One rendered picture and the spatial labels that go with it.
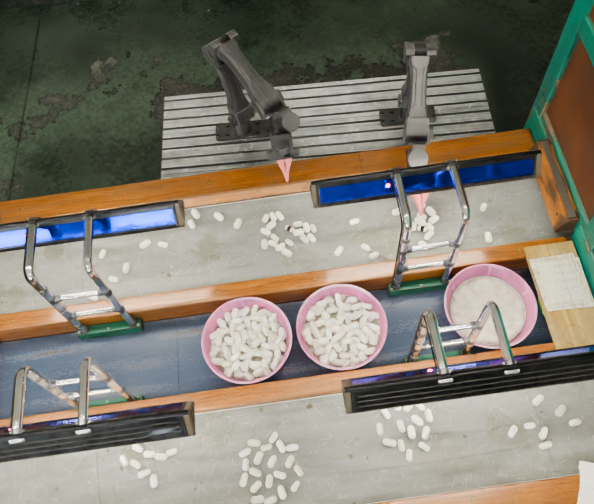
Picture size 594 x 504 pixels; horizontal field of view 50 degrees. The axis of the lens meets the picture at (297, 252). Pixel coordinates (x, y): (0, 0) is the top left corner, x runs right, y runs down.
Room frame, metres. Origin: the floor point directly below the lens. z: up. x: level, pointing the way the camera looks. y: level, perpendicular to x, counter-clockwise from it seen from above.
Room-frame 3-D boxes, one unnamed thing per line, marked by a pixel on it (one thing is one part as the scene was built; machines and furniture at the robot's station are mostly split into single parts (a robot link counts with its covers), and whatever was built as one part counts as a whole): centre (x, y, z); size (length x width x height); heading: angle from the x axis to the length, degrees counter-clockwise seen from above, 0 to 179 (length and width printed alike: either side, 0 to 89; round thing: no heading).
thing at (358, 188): (0.94, -0.37, 1.08); 0.62 x 0.08 x 0.07; 90
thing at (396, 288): (0.86, -0.36, 0.90); 0.20 x 0.19 x 0.45; 90
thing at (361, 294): (0.65, -0.10, 0.72); 0.27 x 0.27 x 0.10
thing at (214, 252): (0.99, 0.07, 0.73); 1.81 x 0.30 x 0.02; 90
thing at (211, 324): (0.65, 0.18, 0.72); 0.27 x 0.27 x 0.10
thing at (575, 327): (0.66, -0.76, 0.77); 0.33 x 0.15 x 0.01; 0
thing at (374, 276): (0.82, 0.07, 0.71); 1.81 x 0.05 x 0.11; 90
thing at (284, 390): (0.49, 0.06, 0.71); 1.81 x 0.05 x 0.11; 90
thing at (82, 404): (0.45, 0.60, 0.90); 0.20 x 0.19 x 0.45; 90
